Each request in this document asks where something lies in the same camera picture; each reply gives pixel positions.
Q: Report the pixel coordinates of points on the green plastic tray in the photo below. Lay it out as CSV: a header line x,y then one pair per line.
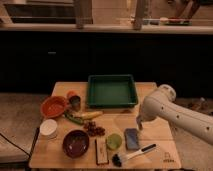
x,y
111,91

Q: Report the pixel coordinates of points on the lime green cup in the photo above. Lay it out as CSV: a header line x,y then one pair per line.
x,y
114,141

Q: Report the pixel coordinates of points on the orange bowl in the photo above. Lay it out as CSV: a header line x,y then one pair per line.
x,y
53,106

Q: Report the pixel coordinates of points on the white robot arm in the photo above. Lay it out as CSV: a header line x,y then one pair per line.
x,y
160,103

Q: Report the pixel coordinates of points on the small orange green cup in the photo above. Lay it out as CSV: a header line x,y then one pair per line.
x,y
74,100

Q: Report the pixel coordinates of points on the blue sponge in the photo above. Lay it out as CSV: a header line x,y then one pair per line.
x,y
131,138

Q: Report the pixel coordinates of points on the dark red grape bunch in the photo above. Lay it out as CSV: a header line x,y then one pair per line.
x,y
93,130

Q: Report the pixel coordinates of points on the green chili pepper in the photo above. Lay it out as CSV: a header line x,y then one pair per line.
x,y
74,120

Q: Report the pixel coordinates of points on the purple bowl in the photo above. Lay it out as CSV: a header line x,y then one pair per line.
x,y
75,143

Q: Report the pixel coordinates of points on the white round container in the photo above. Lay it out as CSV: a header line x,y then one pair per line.
x,y
48,128

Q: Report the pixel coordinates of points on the wooden block brush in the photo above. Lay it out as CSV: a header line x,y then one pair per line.
x,y
101,151

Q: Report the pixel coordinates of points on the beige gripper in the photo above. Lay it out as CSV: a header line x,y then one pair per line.
x,y
139,123

